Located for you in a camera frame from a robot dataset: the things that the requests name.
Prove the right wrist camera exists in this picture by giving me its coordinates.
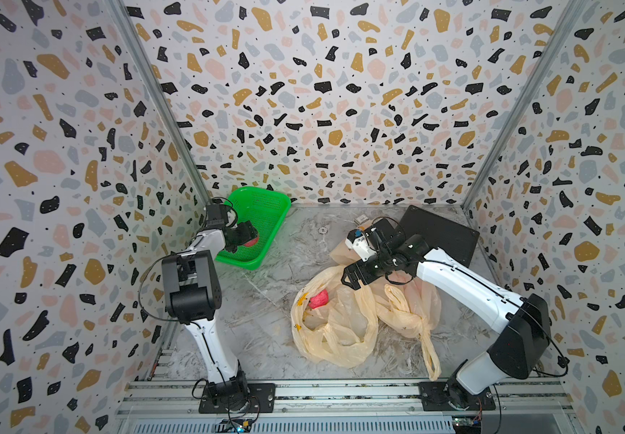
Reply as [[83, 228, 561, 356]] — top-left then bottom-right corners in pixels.
[[345, 228, 376, 261]]

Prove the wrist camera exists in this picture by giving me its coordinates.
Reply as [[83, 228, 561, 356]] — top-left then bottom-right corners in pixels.
[[345, 228, 376, 261], [203, 198, 238, 230]]

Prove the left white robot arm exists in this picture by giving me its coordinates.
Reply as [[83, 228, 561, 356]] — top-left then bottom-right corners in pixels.
[[162, 221, 258, 410]]

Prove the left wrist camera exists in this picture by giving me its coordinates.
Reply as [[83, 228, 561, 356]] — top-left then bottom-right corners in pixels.
[[203, 198, 238, 230]]

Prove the red apple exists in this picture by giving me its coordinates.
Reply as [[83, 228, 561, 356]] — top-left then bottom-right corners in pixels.
[[308, 289, 330, 310], [244, 235, 259, 247]]

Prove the small card box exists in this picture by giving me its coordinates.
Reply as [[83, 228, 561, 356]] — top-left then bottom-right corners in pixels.
[[353, 214, 368, 225]]

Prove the beige plastic bag with apples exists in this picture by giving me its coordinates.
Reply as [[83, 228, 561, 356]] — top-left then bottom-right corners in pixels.
[[291, 265, 378, 369]]

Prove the black flat box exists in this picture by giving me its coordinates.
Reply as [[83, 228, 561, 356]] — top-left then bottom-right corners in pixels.
[[399, 205, 479, 268]]

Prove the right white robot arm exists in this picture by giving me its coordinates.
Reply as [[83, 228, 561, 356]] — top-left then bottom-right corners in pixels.
[[341, 218, 550, 409]]

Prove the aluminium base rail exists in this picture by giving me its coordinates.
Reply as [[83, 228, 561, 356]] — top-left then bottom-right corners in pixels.
[[117, 379, 583, 433]]

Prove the green plastic mesh basket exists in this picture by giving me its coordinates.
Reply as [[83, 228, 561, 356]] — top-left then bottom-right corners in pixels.
[[217, 186, 291, 271]]

